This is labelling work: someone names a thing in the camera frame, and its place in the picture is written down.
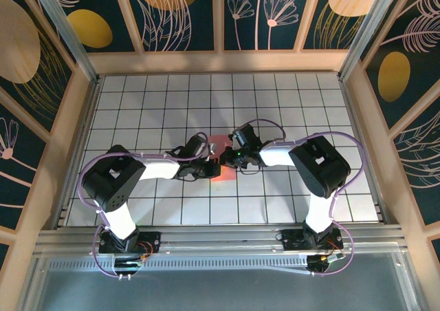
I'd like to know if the aluminium side rail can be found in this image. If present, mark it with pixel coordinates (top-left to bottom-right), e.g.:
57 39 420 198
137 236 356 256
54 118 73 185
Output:
338 76 391 224
54 80 102 229

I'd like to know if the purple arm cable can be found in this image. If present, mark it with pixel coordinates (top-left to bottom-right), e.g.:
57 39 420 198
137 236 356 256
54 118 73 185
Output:
78 131 219 278
245 118 367 277

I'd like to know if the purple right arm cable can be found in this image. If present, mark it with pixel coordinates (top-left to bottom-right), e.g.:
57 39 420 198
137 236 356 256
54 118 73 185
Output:
245 118 367 277

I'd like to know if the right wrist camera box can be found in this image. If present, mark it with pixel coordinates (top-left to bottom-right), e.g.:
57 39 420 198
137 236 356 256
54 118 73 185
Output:
230 123 263 150

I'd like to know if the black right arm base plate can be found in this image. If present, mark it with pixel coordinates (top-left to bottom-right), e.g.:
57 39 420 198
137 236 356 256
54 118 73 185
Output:
281 228 344 252

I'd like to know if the aluminium corner post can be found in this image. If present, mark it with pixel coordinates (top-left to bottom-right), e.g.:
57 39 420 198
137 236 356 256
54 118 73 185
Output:
26 0 102 85
338 0 405 81

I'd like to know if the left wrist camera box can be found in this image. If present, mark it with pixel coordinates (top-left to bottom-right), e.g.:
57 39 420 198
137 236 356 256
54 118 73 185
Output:
184 134 211 161

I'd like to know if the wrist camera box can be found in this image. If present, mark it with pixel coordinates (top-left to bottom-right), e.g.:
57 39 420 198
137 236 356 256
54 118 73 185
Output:
184 134 211 161
230 123 263 150

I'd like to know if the slotted grey cable duct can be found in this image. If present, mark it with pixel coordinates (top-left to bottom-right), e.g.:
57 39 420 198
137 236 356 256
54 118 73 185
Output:
47 255 310 271

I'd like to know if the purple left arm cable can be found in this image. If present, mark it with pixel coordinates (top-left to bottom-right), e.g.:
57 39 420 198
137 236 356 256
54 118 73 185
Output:
78 131 219 278

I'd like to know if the long aluminium base rail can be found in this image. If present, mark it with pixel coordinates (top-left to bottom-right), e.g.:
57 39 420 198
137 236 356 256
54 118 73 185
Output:
34 224 406 257

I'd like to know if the small wired control board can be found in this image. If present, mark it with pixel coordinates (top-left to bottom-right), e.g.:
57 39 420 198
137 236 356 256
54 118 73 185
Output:
113 255 144 279
298 252 344 276

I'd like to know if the pink cloth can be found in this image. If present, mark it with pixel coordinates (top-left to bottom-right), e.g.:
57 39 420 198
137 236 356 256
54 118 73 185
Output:
208 135 237 182

